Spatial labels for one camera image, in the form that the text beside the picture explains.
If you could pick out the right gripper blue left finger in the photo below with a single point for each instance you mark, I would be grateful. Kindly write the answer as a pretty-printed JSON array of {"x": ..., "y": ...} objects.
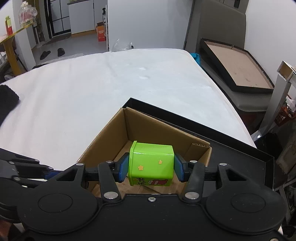
[{"x": 121, "y": 168}]

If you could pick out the green toy house box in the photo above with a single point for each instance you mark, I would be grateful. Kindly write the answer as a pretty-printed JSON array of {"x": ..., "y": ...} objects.
[{"x": 150, "y": 164}]

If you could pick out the black framed cork board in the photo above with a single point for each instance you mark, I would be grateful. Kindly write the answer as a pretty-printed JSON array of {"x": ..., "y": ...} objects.
[{"x": 238, "y": 68}]

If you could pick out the brown cardboard box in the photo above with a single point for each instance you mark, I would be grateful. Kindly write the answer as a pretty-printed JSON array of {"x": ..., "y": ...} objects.
[{"x": 129, "y": 125}]

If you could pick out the black shallow tray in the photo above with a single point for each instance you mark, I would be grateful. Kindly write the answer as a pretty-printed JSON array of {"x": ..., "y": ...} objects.
[{"x": 249, "y": 160}]

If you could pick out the glass top metal desk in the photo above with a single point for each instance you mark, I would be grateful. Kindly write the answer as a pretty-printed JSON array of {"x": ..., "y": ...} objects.
[{"x": 285, "y": 78}]

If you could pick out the red wicker basket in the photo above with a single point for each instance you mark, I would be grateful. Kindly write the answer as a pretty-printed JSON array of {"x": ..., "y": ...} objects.
[{"x": 285, "y": 115}]

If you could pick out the orange cardboard box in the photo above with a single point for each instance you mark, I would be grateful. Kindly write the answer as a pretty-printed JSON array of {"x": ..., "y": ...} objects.
[{"x": 100, "y": 29}]

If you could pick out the black slipper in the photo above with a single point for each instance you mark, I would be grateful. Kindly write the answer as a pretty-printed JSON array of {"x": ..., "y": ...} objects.
[
  {"x": 44, "y": 54},
  {"x": 60, "y": 52}
]

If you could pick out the grey chair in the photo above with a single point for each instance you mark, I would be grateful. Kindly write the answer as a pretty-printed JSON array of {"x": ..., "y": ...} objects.
[{"x": 217, "y": 32}]

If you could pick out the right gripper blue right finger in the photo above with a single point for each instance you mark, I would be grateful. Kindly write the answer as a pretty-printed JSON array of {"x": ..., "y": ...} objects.
[{"x": 181, "y": 168}]

